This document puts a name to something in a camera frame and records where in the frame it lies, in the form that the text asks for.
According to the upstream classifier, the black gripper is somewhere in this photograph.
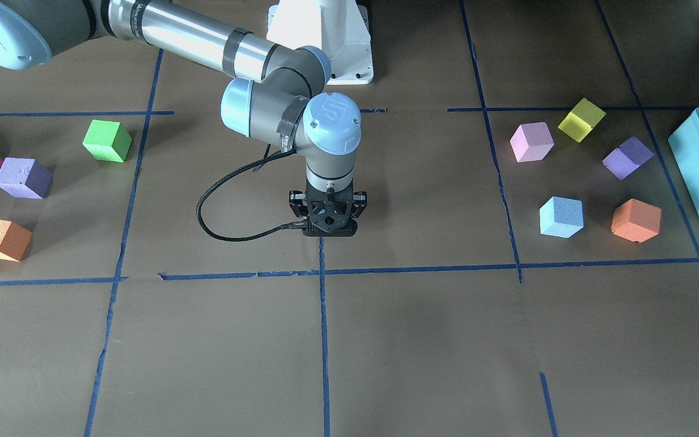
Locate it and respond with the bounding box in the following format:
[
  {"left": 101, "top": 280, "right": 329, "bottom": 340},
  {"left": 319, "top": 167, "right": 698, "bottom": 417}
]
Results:
[{"left": 289, "top": 185, "right": 367, "bottom": 222}]

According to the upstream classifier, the light blue block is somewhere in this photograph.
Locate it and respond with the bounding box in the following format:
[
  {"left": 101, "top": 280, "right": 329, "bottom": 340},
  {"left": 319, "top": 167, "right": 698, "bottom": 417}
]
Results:
[{"left": 539, "top": 196, "right": 584, "bottom": 238}]

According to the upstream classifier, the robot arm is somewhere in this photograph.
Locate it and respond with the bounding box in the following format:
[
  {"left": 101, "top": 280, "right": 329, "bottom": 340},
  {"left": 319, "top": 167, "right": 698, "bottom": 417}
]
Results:
[{"left": 0, "top": 1, "right": 367, "bottom": 232}]

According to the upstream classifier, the pink foam block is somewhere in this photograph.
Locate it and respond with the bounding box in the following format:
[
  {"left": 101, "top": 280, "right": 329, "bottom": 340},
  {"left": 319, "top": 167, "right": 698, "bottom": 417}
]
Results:
[{"left": 510, "top": 122, "right": 555, "bottom": 163}]

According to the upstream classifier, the green foam block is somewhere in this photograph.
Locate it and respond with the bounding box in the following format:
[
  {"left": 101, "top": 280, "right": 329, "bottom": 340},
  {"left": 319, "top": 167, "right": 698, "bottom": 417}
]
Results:
[{"left": 81, "top": 120, "right": 132, "bottom": 163}]

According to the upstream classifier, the yellow foam block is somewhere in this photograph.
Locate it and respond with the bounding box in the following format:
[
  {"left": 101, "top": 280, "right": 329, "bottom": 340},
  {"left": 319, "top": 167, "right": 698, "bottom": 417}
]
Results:
[{"left": 558, "top": 98, "right": 606, "bottom": 142}]

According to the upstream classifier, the purple foam block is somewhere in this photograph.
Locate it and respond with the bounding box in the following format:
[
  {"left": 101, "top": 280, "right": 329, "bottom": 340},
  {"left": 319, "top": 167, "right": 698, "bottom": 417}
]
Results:
[
  {"left": 0, "top": 157, "right": 53, "bottom": 199},
  {"left": 602, "top": 137, "right": 654, "bottom": 181}
]

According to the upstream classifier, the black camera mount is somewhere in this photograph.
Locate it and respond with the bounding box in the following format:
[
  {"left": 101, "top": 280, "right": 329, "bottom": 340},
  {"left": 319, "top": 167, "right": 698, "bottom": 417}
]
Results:
[{"left": 299, "top": 201, "right": 358, "bottom": 237}]

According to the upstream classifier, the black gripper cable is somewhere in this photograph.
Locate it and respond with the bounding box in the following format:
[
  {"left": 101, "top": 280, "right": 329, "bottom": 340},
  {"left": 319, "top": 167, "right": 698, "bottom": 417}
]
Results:
[{"left": 196, "top": 146, "right": 311, "bottom": 242}]

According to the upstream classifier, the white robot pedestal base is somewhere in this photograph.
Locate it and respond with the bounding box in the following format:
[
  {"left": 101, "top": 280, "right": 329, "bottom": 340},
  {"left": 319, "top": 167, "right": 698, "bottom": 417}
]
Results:
[{"left": 266, "top": 1, "right": 374, "bottom": 86}]

